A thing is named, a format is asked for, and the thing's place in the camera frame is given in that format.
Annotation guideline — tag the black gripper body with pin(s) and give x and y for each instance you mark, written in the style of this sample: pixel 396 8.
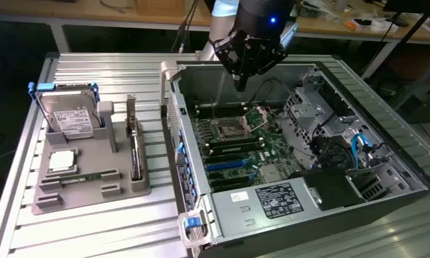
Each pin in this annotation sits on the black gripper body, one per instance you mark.
pixel 257 16

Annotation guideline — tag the graphics card with metal bracket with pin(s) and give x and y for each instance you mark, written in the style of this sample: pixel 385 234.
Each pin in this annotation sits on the graphics card with metal bracket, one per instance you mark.
pixel 135 150

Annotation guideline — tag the green circuit board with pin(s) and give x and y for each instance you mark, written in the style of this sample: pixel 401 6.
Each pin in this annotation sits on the green circuit board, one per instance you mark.
pixel 309 12

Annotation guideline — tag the clear plastic bag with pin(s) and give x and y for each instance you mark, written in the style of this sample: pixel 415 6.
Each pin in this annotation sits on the clear plastic bag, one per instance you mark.
pixel 335 10

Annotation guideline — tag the silver drive cage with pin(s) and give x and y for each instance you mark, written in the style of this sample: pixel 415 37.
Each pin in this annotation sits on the silver drive cage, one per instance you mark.
pixel 301 113

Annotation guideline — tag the open socket cover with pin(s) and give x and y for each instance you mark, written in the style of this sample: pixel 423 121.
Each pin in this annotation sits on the open socket cover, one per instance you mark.
pixel 255 119

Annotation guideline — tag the thin metal locking lever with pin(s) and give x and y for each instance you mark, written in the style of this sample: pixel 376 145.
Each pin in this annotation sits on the thin metal locking lever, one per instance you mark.
pixel 215 110

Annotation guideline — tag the small orange box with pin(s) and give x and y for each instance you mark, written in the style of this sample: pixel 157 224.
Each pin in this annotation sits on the small orange box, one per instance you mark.
pixel 351 25

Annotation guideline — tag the CPU socket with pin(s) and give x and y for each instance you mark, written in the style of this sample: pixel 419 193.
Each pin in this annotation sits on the CPU socket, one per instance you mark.
pixel 231 129

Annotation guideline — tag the green motherboard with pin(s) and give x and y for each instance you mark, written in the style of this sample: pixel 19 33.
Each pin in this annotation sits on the green motherboard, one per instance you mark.
pixel 269 142

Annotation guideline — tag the black RAM stick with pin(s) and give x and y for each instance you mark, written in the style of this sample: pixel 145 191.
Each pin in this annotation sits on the black RAM stick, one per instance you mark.
pixel 236 147

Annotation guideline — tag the blue slot retention latch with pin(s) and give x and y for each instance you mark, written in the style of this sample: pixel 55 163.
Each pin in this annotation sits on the blue slot retention latch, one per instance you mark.
pixel 181 147

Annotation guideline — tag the black expansion slot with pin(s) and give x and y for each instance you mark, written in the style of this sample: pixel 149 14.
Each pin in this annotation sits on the black expansion slot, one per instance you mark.
pixel 229 176
pixel 220 158
pixel 231 184

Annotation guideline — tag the long wooden desk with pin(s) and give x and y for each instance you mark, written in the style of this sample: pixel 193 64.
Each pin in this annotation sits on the long wooden desk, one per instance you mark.
pixel 75 13

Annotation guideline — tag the grey metal stand leg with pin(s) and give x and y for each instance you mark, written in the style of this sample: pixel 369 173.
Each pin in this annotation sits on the grey metal stand leg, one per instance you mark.
pixel 420 80

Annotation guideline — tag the black stand pole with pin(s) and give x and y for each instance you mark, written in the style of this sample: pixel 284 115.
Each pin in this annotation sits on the black stand pole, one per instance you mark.
pixel 417 25

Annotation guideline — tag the black computer monitor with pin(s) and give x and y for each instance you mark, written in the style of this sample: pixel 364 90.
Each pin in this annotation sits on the black computer monitor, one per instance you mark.
pixel 412 5

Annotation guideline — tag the silver chipset heatsink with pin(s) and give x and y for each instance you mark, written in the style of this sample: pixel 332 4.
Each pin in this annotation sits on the silver chipset heatsink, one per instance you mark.
pixel 272 174

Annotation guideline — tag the black floor box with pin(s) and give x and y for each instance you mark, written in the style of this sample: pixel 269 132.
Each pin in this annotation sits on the black floor box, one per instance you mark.
pixel 423 107

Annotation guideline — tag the black plastic air shroud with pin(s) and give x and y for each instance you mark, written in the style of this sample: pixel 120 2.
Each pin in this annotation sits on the black plastic air shroud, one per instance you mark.
pixel 327 188

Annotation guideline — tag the grey parts rack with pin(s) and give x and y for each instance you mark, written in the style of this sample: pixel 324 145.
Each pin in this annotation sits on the grey parts rack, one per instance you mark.
pixel 94 161

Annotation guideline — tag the silver disk bay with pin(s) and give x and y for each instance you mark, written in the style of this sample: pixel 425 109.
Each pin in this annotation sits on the silver disk bay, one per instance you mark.
pixel 376 185

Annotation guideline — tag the grey power supply unit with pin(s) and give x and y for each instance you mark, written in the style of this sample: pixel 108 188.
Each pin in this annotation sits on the grey power supply unit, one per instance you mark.
pixel 229 215

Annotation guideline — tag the silver CPU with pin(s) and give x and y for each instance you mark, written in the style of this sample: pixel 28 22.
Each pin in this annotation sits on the silver CPU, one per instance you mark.
pixel 62 161

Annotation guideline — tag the green RAM stick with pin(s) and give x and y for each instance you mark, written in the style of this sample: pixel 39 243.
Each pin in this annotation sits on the green RAM stick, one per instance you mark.
pixel 83 177

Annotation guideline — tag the blue case release tab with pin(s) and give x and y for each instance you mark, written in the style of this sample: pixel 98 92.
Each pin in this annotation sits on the blue case release tab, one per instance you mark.
pixel 192 223

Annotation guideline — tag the black open PC case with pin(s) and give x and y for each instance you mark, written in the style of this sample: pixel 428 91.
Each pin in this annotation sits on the black open PC case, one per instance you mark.
pixel 344 236

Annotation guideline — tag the hard disk with blue bracket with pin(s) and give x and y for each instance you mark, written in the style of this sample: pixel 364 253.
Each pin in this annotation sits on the hard disk with blue bracket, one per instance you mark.
pixel 68 113

